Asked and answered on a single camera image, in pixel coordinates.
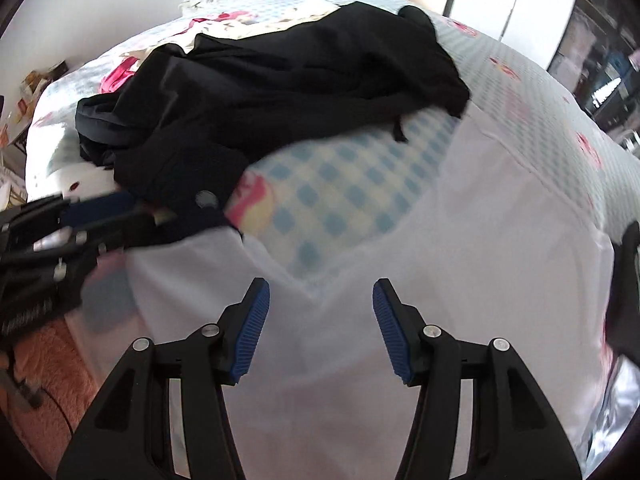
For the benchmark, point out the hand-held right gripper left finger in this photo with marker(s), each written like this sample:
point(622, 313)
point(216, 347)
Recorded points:
point(247, 335)

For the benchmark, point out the white garment navy trim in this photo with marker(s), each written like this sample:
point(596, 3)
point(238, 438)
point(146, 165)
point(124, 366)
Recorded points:
point(450, 260)

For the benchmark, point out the white satin garment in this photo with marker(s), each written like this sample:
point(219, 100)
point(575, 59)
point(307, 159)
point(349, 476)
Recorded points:
point(617, 410)

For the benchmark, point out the dark display cabinet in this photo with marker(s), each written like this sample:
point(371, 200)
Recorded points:
point(600, 60)

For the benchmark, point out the bed with checkered cartoon blanket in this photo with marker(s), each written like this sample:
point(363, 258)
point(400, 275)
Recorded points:
point(350, 180)

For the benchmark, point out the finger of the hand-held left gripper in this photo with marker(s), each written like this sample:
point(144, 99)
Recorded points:
point(100, 210)
point(130, 232)

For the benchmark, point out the cluttered side table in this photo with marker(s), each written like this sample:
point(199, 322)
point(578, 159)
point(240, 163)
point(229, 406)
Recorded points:
point(35, 90)

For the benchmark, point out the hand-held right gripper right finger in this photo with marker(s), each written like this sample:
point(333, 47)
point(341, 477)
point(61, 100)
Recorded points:
point(392, 335)

